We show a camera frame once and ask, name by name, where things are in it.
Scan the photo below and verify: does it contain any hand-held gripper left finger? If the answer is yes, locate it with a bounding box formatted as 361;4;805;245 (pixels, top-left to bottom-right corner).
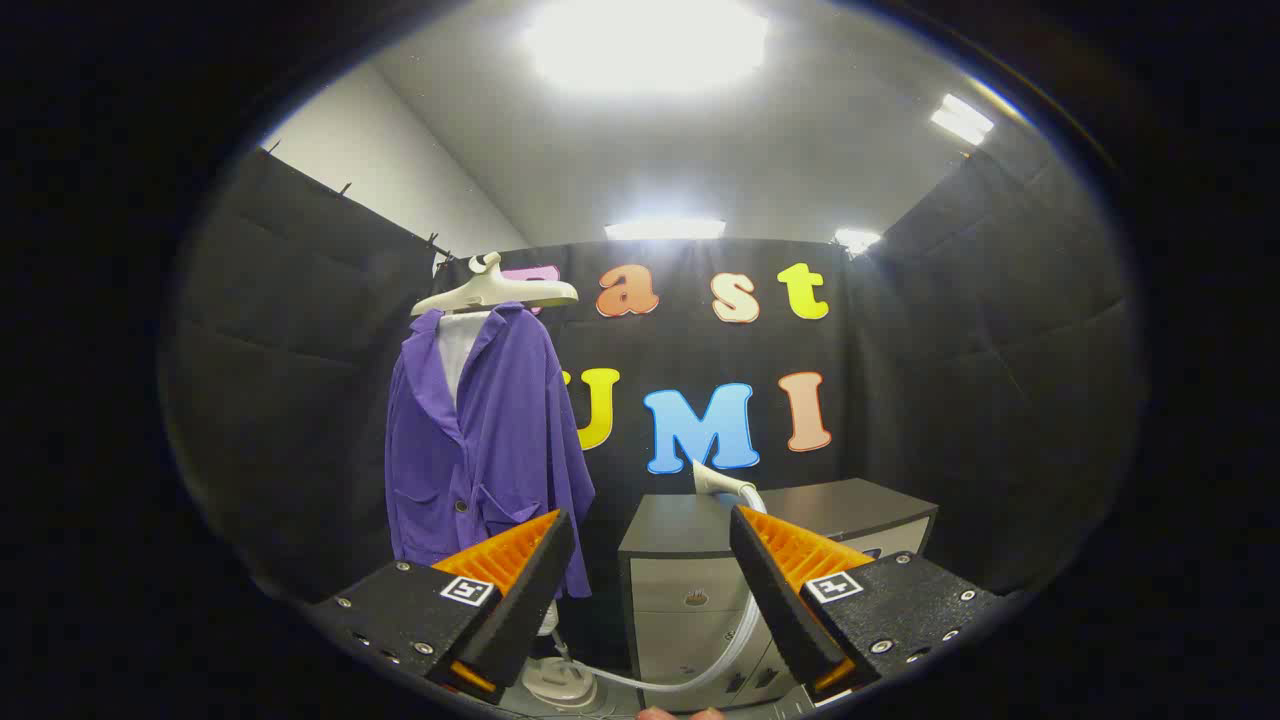
310;508;578;704

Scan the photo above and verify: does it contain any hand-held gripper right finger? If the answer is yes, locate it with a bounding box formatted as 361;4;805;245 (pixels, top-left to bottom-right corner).
728;504;1006;701

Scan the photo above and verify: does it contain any white garment steamer hose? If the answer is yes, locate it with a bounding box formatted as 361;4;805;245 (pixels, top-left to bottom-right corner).
572;483;776;696

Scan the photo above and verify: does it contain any white garment steamer base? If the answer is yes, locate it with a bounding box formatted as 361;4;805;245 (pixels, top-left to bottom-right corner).
520;598;601;709

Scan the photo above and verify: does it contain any white garment steamer head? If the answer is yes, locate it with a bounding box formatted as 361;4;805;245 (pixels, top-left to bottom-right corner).
692;460;758;501

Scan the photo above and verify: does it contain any purple jacket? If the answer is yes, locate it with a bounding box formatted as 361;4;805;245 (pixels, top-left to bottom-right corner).
385;302;597;599

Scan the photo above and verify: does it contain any white clothes hanger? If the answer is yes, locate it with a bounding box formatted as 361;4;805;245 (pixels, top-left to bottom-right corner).
410;252;580;317

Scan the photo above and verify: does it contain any grey cabinet with dark top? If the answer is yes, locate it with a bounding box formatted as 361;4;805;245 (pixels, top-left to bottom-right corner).
617;477;939;713

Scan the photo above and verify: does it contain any large ceiling light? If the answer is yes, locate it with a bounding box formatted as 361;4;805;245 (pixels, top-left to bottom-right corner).
520;0;771;96

